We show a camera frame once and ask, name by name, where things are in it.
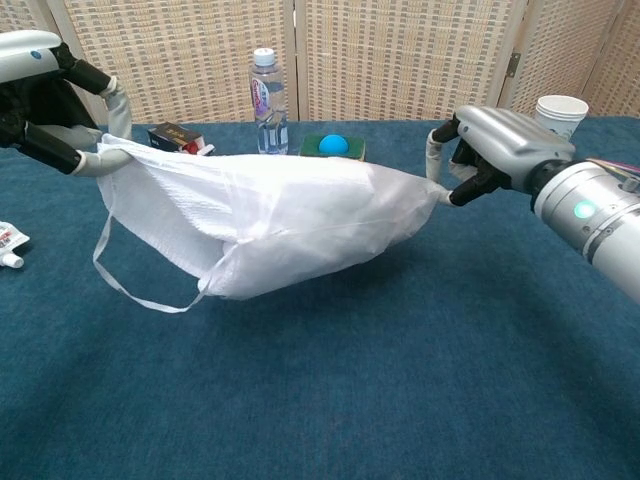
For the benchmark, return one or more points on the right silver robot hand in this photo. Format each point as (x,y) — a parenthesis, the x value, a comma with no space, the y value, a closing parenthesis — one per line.
(510,140)

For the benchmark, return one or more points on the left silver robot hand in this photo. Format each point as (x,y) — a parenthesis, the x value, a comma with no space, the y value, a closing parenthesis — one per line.
(45,125)

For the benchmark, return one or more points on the white mesh bag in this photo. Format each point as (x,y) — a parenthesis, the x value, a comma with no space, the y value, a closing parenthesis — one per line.
(400,200)

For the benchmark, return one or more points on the white paper cup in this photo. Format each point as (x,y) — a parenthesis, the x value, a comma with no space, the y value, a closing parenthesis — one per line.
(565,117)

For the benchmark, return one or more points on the metal screen hinge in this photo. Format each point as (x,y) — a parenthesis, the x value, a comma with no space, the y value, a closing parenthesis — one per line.
(515,65)

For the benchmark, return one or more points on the white red spout pouch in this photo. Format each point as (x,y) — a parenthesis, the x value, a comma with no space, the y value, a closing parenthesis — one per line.
(12,240)

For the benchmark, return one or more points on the black snack box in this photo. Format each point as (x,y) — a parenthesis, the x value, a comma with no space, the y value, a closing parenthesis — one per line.
(170,135)

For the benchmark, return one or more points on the woven bamboo folding screen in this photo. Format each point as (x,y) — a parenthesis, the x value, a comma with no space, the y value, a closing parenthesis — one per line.
(400,60)

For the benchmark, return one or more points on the red white snack wrapper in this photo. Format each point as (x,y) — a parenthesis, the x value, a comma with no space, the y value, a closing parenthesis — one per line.
(192,148)

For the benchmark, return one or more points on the green yellow sponge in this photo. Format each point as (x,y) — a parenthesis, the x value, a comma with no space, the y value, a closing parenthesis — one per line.
(357,147)

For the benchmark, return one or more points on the blue ball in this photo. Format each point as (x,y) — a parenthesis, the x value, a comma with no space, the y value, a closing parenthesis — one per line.
(333,144)

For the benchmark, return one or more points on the clear plastic water bottle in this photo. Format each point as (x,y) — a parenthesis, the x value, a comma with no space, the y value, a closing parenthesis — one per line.
(270,110)

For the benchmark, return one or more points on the blue carpeted table surface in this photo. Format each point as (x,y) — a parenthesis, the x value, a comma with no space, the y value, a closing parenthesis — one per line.
(300,400)

